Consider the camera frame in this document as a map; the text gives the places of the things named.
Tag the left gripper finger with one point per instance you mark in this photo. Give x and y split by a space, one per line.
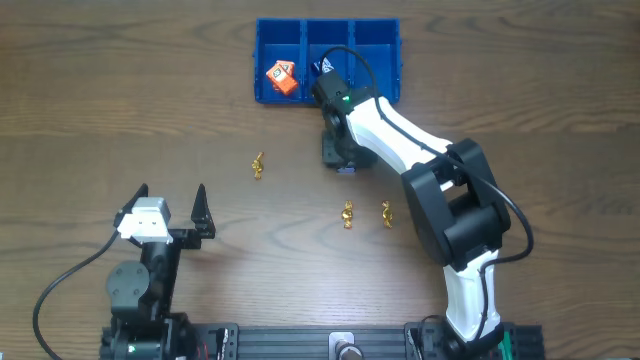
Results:
202 215
127 202

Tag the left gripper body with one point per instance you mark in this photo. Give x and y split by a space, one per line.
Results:
186 238

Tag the gold candy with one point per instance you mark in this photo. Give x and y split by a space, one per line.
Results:
258 167
387 215
347 215

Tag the blue candy pack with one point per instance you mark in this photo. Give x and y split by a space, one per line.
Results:
346 171
325 65

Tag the orange candy box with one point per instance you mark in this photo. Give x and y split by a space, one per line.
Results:
281 79
286 64

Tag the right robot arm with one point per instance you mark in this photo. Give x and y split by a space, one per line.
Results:
390 132

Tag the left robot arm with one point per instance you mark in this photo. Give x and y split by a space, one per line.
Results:
160 280

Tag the blue tray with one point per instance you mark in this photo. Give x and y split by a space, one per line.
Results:
280 40

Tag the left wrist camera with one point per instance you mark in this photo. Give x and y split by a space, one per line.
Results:
145 220

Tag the mounting rail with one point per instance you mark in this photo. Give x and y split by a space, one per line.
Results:
290 342

